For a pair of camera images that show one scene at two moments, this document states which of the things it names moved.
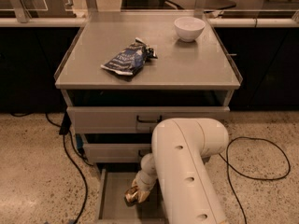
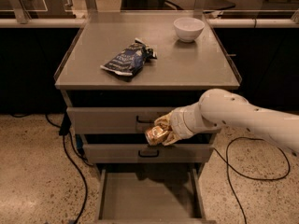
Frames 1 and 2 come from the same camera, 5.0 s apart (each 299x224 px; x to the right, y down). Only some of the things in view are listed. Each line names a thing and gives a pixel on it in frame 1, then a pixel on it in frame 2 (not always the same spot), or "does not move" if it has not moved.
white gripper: x=145 y=183 → x=177 y=121
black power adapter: x=65 y=125 does not move
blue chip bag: x=130 y=59 does not move
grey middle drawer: x=115 y=153 does not move
